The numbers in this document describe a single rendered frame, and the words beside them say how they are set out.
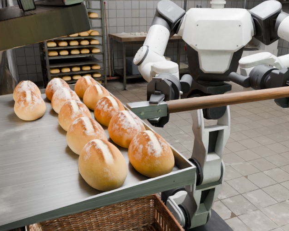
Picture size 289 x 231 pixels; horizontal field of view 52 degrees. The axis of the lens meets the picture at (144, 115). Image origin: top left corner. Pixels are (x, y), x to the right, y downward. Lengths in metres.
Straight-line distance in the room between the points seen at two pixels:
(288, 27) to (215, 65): 0.30
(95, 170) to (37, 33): 0.20
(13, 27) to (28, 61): 5.38
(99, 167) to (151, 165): 0.08
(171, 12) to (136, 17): 4.70
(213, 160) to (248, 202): 1.05
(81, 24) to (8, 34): 0.06
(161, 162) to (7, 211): 0.21
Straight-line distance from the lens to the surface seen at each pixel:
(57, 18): 0.29
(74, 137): 0.50
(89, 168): 0.41
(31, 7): 0.40
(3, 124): 0.68
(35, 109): 0.67
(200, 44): 1.26
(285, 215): 2.45
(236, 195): 2.53
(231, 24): 1.26
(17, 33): 0.29
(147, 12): 6.07
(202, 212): 1.72
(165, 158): 0.43
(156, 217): 1.24
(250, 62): 1.09
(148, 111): 0.66
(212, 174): 1.52
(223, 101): 0.76
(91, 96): 0.71
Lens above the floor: 1.42
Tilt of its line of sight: 21 degrees down
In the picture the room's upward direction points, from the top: straight up
